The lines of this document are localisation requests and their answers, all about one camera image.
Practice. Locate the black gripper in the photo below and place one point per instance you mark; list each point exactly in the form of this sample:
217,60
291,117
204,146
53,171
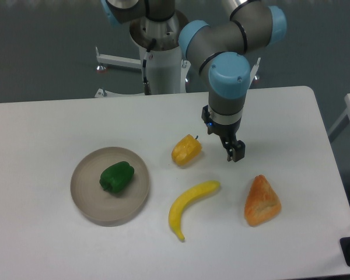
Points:
225,126

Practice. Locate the green toy bell pepper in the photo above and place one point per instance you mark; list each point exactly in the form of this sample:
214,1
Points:
116,177

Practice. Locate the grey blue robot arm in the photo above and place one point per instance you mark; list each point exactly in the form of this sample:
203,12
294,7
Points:
168,42

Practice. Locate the yellow toy bell pepper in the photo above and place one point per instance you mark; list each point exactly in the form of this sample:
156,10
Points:
186,150

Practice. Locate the beige round plate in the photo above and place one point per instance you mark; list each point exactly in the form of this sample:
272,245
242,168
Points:
102,207

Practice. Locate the orange toy pastry triangle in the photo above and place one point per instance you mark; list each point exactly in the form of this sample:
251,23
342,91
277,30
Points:
262,203

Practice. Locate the yellow toy banana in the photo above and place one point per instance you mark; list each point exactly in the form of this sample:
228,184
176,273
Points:
181,203

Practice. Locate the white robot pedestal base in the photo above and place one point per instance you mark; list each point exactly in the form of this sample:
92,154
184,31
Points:
168,44

